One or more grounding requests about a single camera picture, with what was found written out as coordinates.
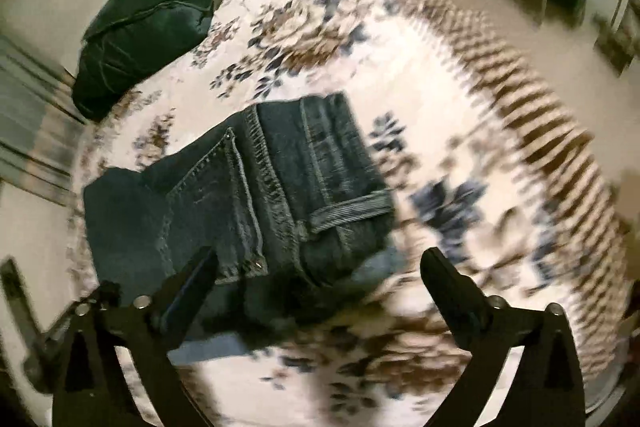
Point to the floral printed blanket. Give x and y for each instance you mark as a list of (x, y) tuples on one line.
[(425, 107)]

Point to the dark green quilt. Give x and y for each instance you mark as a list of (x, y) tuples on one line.
[(140, 37)]

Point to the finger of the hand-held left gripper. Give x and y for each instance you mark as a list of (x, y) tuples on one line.
[(22, 317)]

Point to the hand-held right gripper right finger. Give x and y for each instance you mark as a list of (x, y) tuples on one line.
[(450, 289)]

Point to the brown checked bed sheet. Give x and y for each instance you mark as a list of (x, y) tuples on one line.
[(550, 127)]

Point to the dark blue jeans pants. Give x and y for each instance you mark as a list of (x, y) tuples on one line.
[(225, 207)]

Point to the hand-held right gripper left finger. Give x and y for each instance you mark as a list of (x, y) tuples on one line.
[(192, 289)]

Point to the green checked curtain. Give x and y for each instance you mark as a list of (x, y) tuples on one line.
[(30, 122)]

